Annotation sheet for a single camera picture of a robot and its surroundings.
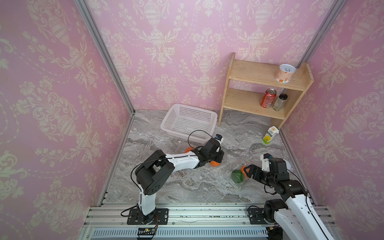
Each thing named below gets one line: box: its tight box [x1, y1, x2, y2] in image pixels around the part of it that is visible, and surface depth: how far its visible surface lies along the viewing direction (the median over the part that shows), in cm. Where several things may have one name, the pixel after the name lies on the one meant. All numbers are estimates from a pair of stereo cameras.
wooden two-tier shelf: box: [218, 52, 314, 128], surface depth 87 cm
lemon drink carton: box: [262, 125, 280, 145], surface depth 96 cm
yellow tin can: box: [283, 159, 292, 170], surface depth 87 cm
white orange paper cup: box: [275, 64, 297, 84], surface depth 74 cm
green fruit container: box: [231, 169, 244, 184], surface depth 85 cm
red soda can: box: [260, 88, 277, 109], surface depth 89 cm
